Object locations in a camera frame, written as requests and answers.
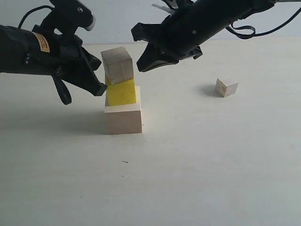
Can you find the small wooden cube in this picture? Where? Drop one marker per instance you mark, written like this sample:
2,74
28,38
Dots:
226,87

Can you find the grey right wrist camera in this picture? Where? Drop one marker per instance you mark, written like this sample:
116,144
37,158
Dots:
171,6

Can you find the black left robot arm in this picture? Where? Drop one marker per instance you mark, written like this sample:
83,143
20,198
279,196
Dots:
12,45

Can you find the medium wooden cube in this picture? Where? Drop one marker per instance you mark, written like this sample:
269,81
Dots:
118,65

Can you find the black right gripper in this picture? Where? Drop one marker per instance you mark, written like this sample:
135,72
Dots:
180,34

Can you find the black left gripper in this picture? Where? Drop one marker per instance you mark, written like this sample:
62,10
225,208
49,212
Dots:
46,54

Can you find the yellow cube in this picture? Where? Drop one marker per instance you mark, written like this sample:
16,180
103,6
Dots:
120,93

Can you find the large light wooden cube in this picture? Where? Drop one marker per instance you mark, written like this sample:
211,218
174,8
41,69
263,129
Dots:
124,119

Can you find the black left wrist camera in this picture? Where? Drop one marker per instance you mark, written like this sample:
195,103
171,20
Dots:
67,16

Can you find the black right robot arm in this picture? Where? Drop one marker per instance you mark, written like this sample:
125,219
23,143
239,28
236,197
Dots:
242,9

